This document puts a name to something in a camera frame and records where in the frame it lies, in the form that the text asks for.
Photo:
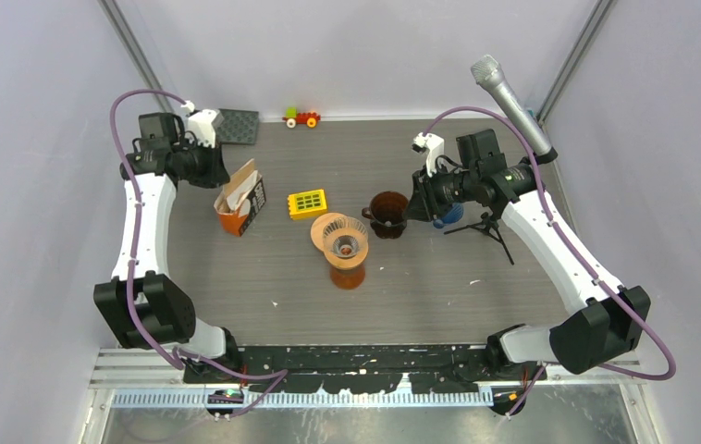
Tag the amber glass carafe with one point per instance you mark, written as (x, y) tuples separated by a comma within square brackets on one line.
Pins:
[(347, 279)]

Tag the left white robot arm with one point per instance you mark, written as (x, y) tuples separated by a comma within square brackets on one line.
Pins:
[(141, 304)]

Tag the silver microphone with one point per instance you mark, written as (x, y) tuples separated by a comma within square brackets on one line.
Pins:
[(489, 75)]

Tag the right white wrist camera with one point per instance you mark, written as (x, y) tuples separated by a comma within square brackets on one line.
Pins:
[(431, 147)]

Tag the clear glass dripper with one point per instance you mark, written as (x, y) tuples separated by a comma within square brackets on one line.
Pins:
[(344, 237)]

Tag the blue dripper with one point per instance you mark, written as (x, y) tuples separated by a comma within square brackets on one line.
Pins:
[(453, 215)]

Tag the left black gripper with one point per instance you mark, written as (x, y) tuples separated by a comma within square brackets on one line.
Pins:
[(216, 174)]

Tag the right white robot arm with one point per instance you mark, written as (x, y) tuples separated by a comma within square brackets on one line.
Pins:
[(600, 326)]

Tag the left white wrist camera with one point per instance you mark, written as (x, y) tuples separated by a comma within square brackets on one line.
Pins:
[(203, 125)]

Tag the brown glass dripper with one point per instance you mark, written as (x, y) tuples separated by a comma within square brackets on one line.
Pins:
[(385, 213)]

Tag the dark grey baseplate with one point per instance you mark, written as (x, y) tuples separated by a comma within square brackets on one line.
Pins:
[(238, 127)]

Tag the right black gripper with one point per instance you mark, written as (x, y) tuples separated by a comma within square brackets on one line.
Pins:
[(424, 203)]

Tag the yellow green window block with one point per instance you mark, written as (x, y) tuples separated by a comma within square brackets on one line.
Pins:
[(306, 204)]

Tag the small toy train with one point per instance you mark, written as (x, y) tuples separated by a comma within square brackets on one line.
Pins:
[(293, 118)]

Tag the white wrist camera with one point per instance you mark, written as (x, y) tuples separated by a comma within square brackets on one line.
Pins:
[(203, 125), (431, 147)]

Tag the coffee filter box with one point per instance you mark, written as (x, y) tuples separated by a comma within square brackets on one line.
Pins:
[(241, 200)]

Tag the wooden ring holder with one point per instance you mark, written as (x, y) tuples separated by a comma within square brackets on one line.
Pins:
[(347, 260)]

